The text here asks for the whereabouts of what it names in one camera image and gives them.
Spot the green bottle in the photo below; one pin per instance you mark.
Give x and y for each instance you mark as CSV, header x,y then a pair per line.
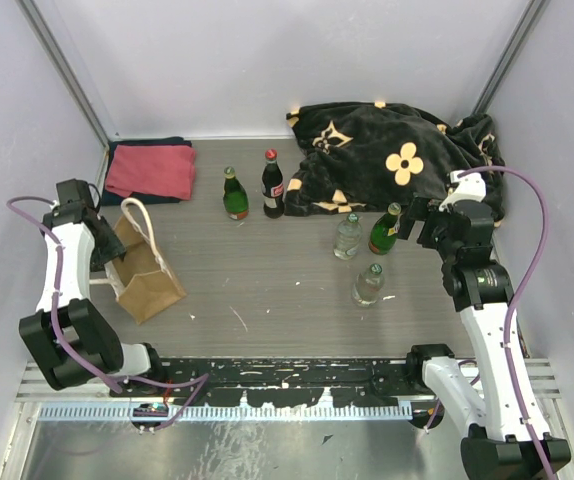
x,y
384,233
235,198

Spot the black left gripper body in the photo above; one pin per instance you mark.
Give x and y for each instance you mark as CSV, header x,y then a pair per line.
x,y
107,247

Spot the green bottle right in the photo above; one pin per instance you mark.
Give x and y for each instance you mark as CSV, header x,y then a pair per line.
x,y
384,233

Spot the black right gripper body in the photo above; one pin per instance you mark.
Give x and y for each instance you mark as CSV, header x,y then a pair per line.
x,y
434,231

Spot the clear bottle upper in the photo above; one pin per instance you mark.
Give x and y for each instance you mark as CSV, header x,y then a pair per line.
x,y
348,236

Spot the red folded cloth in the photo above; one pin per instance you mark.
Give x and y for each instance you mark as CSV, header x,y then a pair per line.
x,y
158,170

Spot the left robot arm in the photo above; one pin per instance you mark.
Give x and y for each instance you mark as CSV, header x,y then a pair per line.
x,y
67,337

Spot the clear bottle lower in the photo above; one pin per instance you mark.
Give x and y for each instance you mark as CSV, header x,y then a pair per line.
x,y
368,285

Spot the clear bottle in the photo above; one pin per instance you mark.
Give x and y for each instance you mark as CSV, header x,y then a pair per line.
x,y
368,285
348,236

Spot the dark blue folded cloth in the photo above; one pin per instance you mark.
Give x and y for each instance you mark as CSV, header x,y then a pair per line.
x,y
111,199

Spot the brown canvas bag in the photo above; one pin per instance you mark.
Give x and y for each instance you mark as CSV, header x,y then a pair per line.
x,y
143,282

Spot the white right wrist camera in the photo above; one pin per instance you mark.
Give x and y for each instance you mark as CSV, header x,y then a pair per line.
x,y
462,186

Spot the cola glass bottle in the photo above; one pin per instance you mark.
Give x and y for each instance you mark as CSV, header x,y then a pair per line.
x,y
272,186

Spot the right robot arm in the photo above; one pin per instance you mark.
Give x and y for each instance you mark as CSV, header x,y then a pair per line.
x,y
503,432

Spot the green bottle left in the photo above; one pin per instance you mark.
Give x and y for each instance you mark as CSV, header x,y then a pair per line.
x,y
235,198

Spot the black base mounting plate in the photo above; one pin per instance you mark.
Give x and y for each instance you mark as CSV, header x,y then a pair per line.
x,y
292,382

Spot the white cable duct strip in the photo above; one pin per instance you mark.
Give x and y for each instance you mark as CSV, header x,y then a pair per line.
x,y
134,411

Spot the black floral blanket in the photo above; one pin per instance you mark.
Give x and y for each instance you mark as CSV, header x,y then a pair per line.
x,y
361,156

